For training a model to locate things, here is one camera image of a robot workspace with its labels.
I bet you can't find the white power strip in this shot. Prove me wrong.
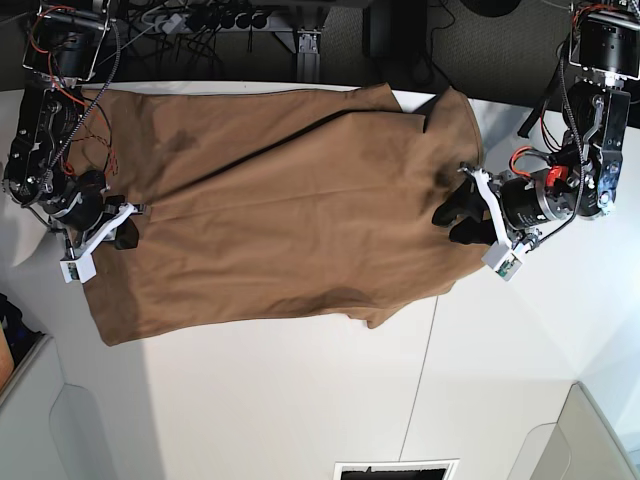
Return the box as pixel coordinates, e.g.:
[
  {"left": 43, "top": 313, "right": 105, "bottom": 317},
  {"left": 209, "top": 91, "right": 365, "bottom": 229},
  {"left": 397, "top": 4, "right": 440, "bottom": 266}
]
[{"left": 141, "top": 12, "right": 187, "bottom": 35}]

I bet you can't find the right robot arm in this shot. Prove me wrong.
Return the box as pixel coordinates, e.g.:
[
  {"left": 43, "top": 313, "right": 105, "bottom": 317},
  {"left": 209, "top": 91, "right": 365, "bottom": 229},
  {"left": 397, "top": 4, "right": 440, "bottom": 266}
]
[{"left": 2, "top": 1, "right": 145, "bottom": 260}]

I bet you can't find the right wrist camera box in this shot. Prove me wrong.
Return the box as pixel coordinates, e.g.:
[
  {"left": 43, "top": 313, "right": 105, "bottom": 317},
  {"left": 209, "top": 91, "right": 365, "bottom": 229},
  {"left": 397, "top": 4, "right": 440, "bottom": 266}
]
[{"left": 59, "top": 255, "right": 96, "bottom": 283}]

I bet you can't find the black power adapter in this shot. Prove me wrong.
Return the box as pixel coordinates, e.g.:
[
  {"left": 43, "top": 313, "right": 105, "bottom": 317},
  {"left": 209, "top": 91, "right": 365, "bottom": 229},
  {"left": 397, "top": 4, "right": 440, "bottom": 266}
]
[{"left": 362, "top": 0, "right": 395, "bottom": 59}]

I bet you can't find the aluminium table frame post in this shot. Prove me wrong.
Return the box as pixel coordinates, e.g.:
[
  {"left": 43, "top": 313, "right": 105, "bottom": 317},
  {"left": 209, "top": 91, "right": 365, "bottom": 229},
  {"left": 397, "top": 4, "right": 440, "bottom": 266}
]
[{"left": 296, "top": 30, "right": 321, "bottom": 83}]

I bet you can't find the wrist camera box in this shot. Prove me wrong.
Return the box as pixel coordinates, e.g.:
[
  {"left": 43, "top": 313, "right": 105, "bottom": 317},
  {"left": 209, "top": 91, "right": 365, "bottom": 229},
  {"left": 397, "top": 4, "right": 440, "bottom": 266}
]
[
  {"left": 482, "top": 242, "right": 523, "bottom": 282},
  {"left": 59, "top": 255, "right": 96, "bottom": 283}
]

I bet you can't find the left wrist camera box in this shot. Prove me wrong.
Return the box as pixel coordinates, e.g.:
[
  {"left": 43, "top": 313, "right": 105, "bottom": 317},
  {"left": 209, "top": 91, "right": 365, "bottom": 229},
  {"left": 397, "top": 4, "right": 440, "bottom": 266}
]
[{"left": 482, "top": 242, "right": 523, "bottom": 282}]

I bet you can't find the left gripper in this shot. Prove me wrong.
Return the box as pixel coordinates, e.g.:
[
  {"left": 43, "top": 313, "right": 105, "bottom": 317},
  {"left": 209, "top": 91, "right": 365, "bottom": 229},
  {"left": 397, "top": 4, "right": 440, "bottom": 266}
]
[{"left": 432, "top": 164, "right": 579, "bottom": 253}]

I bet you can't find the brown t-shirt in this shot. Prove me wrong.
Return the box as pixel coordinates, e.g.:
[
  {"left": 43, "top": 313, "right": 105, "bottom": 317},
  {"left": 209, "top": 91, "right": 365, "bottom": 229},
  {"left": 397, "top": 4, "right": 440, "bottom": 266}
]
[{"left": 84, "top": 85, "right": 485, "bottom": 346}]

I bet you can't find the white framed floor vent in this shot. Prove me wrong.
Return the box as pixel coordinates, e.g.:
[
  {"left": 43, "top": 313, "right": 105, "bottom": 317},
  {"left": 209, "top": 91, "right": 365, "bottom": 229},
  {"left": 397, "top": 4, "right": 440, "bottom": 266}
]
[{"left": 332, "top": 459, "right": 460, "bottom": 480}]

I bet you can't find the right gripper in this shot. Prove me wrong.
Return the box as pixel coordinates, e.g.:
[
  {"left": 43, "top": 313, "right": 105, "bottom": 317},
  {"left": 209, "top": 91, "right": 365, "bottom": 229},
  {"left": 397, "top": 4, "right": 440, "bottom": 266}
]
[{"left": 43, "top": 169, "right": 150, "bottom": 259}]

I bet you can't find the right grey chair back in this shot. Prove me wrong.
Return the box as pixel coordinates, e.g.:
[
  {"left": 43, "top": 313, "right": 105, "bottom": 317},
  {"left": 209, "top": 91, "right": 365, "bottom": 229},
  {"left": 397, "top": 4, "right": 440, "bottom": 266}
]
[{"left": 507, "top": 382, "right": 639, "bottom": 480}]

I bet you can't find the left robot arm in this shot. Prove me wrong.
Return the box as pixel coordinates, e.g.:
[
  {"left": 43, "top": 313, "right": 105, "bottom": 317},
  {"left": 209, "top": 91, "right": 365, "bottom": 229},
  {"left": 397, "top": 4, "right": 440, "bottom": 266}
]
[{"left": 432, "top": 1, "right": 639, "bottom": 254}]

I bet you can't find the grey chair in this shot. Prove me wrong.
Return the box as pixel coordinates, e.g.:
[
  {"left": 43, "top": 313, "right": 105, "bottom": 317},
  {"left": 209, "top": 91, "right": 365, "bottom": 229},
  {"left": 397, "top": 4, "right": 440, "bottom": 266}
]
[
  {"left": 507, "top": 382, "right": 639, "bottom": 480},
  {"left": 1, "top": 336, "right": 118, "bottom": 479}
]

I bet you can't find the left grey chair back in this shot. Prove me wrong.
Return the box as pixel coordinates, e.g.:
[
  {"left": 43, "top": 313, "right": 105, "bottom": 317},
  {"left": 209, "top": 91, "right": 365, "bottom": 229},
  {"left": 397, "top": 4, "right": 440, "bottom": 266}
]
[{"left": 1, "top": 336, "right": 118, "bottom": 479}]

